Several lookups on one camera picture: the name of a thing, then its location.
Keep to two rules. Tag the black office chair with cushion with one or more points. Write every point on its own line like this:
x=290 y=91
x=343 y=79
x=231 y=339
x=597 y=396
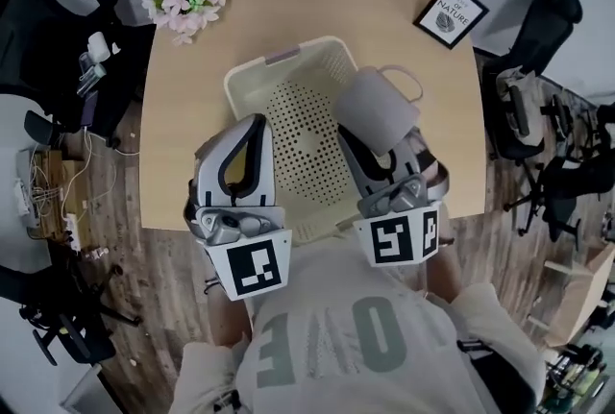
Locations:
x=533 y=66

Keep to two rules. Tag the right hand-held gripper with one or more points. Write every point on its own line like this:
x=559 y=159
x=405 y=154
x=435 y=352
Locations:
x=391 y=239

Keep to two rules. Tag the light wooden shelf unit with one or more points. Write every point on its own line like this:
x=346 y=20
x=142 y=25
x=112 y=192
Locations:
x=581 y=297

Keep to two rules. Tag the person's white printed shirt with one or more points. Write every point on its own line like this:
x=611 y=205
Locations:
x=346 y=345

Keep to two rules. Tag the black mesh office chair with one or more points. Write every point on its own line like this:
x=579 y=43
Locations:
x=567 y=191

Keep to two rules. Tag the person's right hand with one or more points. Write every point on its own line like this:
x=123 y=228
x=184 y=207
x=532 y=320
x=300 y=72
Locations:
x=439 y=184

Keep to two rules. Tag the black office chair with tag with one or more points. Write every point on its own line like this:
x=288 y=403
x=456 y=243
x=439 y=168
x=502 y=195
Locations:
x=57 y=316

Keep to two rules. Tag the person's left forearm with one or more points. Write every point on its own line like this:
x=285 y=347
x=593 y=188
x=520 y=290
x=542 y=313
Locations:
x=228 y=321

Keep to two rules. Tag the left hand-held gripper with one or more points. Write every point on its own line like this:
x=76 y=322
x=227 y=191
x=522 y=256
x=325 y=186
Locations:
x=250 y=268

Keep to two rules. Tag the white ceramic mug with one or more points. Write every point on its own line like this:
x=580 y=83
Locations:
x=375 y=112

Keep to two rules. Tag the thin black wrist band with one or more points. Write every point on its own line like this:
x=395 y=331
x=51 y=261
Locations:
x=214 y=284

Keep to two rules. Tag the person's right forearm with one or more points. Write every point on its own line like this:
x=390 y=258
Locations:
x=444 y=268

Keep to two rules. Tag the black office chair with bottles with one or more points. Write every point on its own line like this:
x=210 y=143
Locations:
x=43 y=32

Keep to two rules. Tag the black framed leaf picture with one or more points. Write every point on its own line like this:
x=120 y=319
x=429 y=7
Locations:
x=451 y=13

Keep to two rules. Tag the cream perforated plastic basket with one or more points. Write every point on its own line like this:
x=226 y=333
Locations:
x=302 y=129

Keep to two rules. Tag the white plastic bottle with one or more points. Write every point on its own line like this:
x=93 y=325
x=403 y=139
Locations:
x=97 y=46

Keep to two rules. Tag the white power strip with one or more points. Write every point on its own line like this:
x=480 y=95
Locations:
x=73 y=232

